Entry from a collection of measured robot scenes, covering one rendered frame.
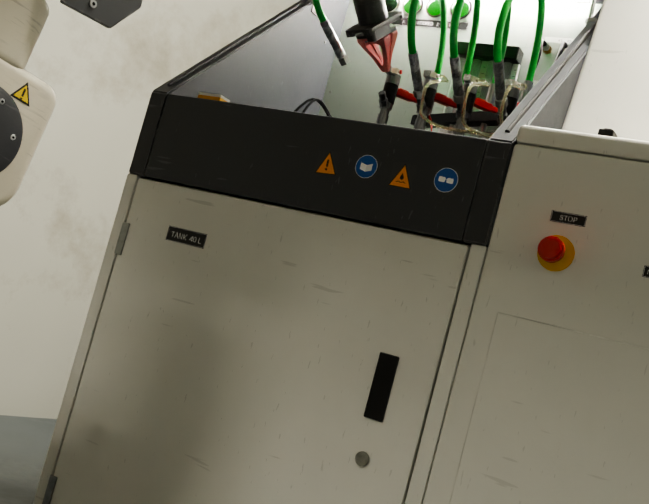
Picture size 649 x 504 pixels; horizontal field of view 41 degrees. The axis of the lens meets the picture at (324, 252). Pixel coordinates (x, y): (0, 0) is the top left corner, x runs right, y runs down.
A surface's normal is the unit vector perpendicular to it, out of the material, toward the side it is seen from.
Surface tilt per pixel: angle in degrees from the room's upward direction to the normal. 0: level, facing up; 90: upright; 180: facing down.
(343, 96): 90
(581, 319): 90
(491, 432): 90
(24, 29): 90
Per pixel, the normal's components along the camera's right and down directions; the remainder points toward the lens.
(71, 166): 0.78, 0.16
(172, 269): -0.44, -0.18
